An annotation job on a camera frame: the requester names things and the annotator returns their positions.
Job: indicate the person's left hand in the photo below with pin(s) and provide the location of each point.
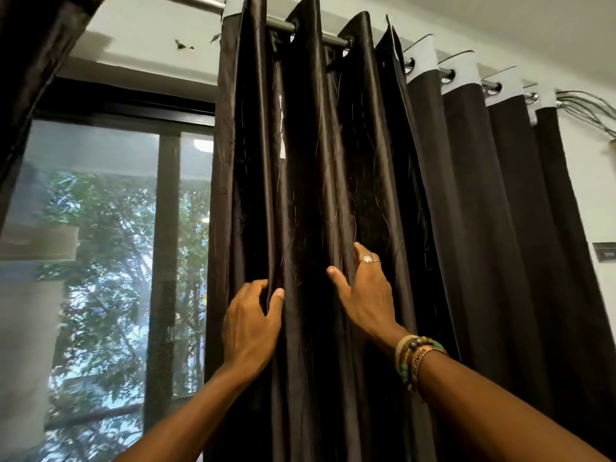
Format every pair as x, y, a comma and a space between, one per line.
250, 331

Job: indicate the person's right hand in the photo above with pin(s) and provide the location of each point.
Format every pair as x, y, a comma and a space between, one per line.
370, 303

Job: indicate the dark brown curtain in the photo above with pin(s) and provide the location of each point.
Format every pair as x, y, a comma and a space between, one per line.
308, 163
505, 235
29, 43

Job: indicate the person's right forearm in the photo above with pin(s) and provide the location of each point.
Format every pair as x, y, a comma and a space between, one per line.
491, 418

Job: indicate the person's left forearm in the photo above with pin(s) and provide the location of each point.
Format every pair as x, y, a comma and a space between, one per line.
192, 418

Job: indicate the grey concrete building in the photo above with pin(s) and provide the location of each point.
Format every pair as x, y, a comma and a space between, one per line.
29, 331

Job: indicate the grey metal curtain rod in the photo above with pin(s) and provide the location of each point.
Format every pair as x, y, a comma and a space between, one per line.
281, 24

